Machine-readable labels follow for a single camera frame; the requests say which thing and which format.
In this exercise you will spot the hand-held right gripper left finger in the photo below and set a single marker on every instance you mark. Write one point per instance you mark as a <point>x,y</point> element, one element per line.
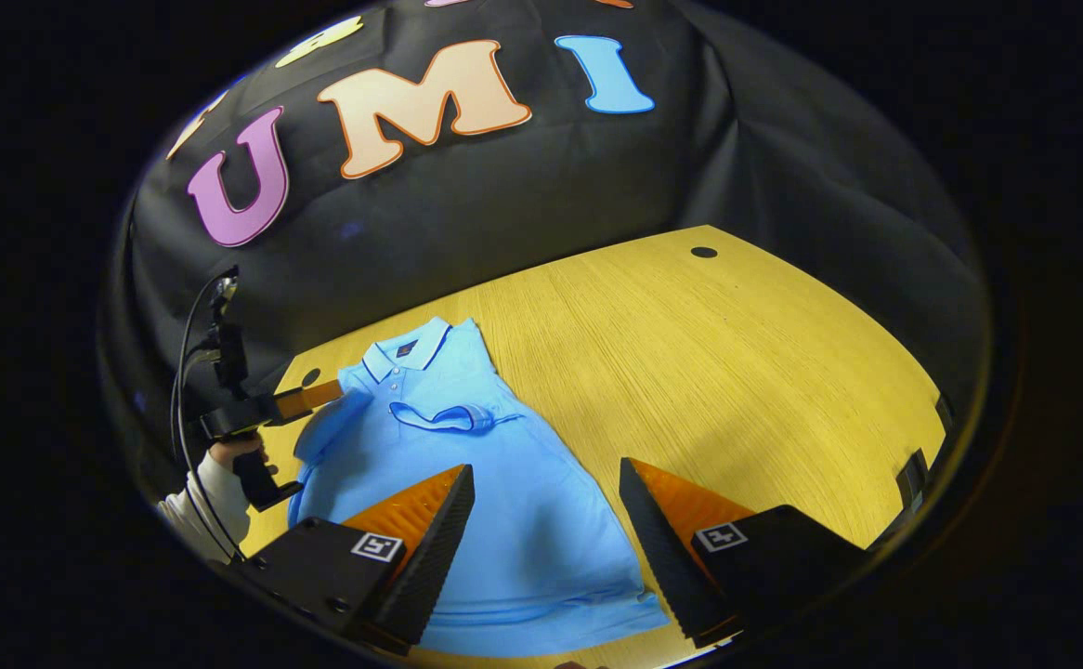
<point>435,567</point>

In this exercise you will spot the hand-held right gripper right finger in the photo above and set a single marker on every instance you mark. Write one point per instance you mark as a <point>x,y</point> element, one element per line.
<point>658,557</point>

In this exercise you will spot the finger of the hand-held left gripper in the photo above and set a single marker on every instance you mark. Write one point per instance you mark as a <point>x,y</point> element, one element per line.
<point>307,398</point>

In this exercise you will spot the light blue polo T-shirt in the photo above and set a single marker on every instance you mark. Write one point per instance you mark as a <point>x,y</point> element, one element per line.
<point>523,520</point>

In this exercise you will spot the black round table grommet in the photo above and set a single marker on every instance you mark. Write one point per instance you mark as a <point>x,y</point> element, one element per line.
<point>310,376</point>
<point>703,252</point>

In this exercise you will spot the black table edge clamp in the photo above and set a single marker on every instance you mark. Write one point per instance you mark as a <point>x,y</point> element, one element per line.
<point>913,476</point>

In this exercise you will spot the black backdrop cloth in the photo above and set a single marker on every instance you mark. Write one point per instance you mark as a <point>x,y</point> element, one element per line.
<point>504,204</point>

